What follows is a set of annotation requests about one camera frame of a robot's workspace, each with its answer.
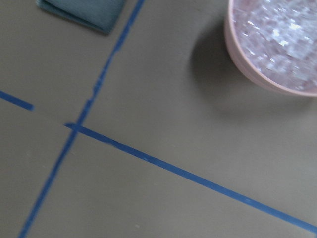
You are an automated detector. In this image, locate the dark folded cloth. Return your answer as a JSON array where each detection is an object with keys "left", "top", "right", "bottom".
[{"left": 36, "top": 0, "right": 125, "bottom": 34}]

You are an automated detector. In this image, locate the pink bowl of ice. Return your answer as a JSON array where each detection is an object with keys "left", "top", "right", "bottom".
[{"left": 224, "top": 0, "right": 317, "bottom": 97}]

